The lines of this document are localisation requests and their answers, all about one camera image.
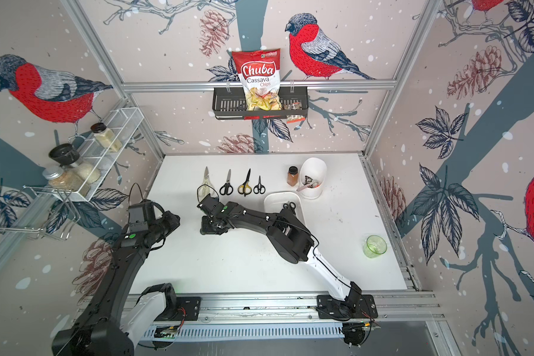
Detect cream kitchen shears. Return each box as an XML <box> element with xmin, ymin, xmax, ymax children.
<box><xmin>197</xmin><ymin>167</ymin><xmax>217</xmax><ymax>201</ymax></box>

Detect large black scissors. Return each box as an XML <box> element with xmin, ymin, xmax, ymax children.
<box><xmin>219</xmin><ymin>169</ymin><xmax>234</xmax><ymax>196</ymax></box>

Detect yellow black scissors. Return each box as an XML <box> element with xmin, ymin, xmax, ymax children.
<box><xmin>237</xmin><ymin>169</ymin><xmax>252</xmax><ymax>197</ymax></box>

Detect small black scissors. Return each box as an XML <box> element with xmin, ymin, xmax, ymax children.
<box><xmin>253</xmin><ymin>177</ymin><xmax>266</xmax><ymax>194</ymax></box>

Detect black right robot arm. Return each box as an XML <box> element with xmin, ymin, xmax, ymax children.
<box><xmin>197</xmin><ymin>195</ymin><xmax>362</xmax><ymax>321</ymax></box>

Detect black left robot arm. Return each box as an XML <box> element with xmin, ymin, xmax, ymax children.
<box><xmin>51</xmin><ymin>200</ymin><xmax>180</xmax><ymax>355</ymax></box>

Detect white plastic storage box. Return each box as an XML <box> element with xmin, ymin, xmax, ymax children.
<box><xmin>263</xmin><ymin>191</ymin><xmax>305</xmax><ymax>223</ymax></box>

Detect black scissors in box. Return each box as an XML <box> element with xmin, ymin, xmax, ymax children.
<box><xmin>283</xmin><ymin>201</ymin><xmax>297</xmax><ymax>212</ymax></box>

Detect brown spice bottle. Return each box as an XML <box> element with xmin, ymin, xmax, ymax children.
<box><xmin>287</xmin><ymin>166</ymin><xmax>299</xmax><ymax>187</ymax></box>

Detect spice jar with black lid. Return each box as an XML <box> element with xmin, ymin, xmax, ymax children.
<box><xmin>90</xmin><ymin>123</ymin><xmax>123</xmax><ymax>153</ymax></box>

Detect spice jar with silver lid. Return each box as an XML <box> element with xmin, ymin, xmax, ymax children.
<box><xmin>42</xmin><ymin>166</ymin><xmax>84</xmax><ymax>191</ymax></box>

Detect black funnel lid jar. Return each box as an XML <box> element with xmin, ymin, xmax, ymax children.
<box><xmin>48</xmin><ymin>143</ymin><xmax>101</xmax><ymax>184</ymax></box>

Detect white utensil cup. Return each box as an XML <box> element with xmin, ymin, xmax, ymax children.
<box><xmin>298</xmin><ymin>157</ymin><xmax>328</xmax><ymax>200</ymax></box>

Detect small snack packet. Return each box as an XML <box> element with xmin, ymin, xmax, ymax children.
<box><xmin>283</xmin><ymin>102</ymin><xmax>306</xmax><ymax>124</ymax></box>

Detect horizontal aluminium crossbar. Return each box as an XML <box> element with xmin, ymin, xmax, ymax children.
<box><xmin>121</xmin><ymin>79</ymin><xmax>398</xmax><ymax>93</ymax></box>

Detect red cassava chips bag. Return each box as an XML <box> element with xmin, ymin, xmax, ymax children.
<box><xmin>232</xmin><ymin>49</ymin><xmax>281</xmax><ymax>111</ymax></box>

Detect green glass cup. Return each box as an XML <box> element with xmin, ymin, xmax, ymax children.
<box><xmin>363</xmin><ymin>235</ymin><xmax>388</xmax><ymax>258</ymax></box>

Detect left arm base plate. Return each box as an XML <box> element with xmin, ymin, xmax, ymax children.
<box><xmin>156</xmin><ymin>297</ymin><xmax>202</xmax><ymax>322</ymax></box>

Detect pink handled utensil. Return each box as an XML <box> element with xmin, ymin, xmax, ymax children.
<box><xmin>297</xmin><ymin>176</ymin><xmax>320</xmax><ymax>192</ymax></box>

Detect white wire spice shelf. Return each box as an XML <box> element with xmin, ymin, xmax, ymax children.
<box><xmin>31</xmin><ymin>107</ymin><xmax>144</xmax><ymax>202</ymax></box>

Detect black wire wall basket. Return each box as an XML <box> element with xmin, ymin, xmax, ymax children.
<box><xmin>212</xmin><ymin>86</ymin><xmax>309</xmax><ymax>120</ymax></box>

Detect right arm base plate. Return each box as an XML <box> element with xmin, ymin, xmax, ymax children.
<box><xmin>315</xmin><ymin>295</ymin><xmax>378</xmax><ymax>322</ymax></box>

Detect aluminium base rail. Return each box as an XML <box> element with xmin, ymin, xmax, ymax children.
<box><xmin>70</xmin><ymin>291</ymin><xmax>446</xmax><ymax>328</ymax></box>

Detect aluminium corner frame post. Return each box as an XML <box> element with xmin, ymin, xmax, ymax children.
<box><xmin>60</xmin><ymin>0</ymin><xmax>165</xmax><ymax>163</ymax></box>

